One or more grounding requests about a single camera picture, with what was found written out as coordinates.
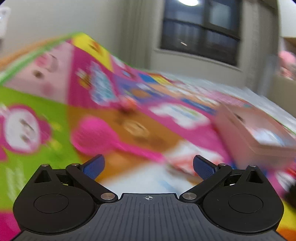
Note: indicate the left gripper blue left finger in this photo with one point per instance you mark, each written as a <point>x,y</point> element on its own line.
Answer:
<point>94,167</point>

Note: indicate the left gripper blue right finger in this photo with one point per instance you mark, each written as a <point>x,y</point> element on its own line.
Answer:
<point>203,167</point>

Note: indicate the white red notebook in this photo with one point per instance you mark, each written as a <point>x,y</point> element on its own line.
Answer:
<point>182,165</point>

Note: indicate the pink plastic toy strainer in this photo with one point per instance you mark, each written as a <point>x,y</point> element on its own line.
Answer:
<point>94,136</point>

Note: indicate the pink cardboard box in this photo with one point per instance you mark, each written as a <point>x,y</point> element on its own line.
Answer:
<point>252,137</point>

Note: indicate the colourful cartoon play mat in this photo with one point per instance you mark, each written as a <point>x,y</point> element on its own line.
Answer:
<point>47,88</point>

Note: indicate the beige headboard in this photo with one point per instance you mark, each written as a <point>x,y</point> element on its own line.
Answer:
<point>282,92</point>

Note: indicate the pink rabbit plush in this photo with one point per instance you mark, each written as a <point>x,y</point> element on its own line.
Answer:
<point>287,64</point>

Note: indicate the dark window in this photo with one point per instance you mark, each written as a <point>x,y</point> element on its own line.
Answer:
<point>209,29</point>

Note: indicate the grey curtain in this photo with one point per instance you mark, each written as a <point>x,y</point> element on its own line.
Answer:
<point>140,26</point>

